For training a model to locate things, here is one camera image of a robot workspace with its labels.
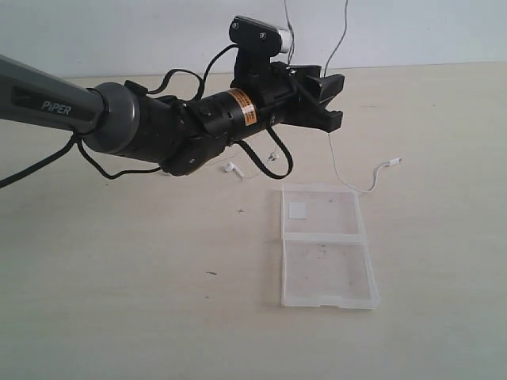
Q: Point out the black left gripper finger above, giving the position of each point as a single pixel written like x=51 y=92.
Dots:
x=306 y=75
x=322 y=90

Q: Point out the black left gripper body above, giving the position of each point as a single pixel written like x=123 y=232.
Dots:
x=269 y=86

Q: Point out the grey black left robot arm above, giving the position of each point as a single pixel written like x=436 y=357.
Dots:
x=179 y=136

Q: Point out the clear plastic hinged case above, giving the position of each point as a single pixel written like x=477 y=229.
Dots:
x=325 y=254

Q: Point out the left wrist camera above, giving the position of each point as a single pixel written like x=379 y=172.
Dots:
x=259 y=37

